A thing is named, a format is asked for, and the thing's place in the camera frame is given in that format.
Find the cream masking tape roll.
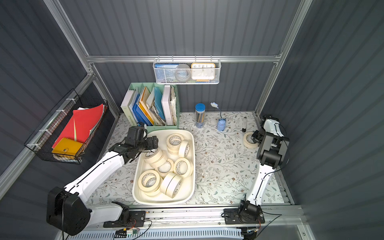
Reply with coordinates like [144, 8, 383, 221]
[178, 140, 191, 158]
[166, 134, 184, 151]
[138, 170, 163, 193]
[144, 149, 168, 169]
[144, 188, 162, 197]
[155, 159, 174, 178]
[173, 158, 194, 178]
[243, 132, 259, 149]
[160, 173, 184, 199]

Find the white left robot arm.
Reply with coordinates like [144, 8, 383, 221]
[46, 126, 159, 236]

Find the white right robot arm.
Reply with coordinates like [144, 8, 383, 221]
[236, 116, 290, 223]

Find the white plastic storage box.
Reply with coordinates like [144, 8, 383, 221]
[132, 130, 196, 206]

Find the blue box in basket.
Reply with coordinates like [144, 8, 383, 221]
[154, 63, 179, 84]

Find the clear tape roll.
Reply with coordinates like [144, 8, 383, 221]
[175, 64, 191, 83]

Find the black capped marker pen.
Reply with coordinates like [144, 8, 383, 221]
[242, 117, 248, 133]

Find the blue folder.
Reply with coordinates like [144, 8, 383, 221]
[133, 91, 152, 126]

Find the white book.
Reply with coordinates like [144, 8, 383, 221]
[121, 90, 136, 126]

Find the orange folder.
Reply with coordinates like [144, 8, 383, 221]
[138, 87, 155, 126]

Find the floral table mat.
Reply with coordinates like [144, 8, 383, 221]
[87, 112, 285, 205]

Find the white binder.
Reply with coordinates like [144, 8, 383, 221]
[162, 85, 174, 126]

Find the teal folder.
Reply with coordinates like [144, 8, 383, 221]
[154, 87, 166, 122]

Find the green file organizer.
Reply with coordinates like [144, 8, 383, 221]
[128, 83, 181, 132]

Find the red folder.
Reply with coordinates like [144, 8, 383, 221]
[52, 104, 105, 148]

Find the blue lid pencil jar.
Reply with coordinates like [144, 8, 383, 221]
[195, 103, 206, 129]

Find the yellow wallet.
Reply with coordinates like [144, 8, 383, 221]
[52, 138, 83, 157]

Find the orange white clock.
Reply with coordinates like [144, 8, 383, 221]
[191, 63, 216, 82]

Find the black wire wall basket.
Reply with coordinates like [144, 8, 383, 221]
[25, 90, 109, 164]

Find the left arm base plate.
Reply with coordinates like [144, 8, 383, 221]
[103, 211, 146, 228]

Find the white wire hanging basket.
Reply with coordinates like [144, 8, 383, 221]
[152, 58, 222, 85]

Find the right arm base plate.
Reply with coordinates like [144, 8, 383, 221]
[221, 208, 265, 225]

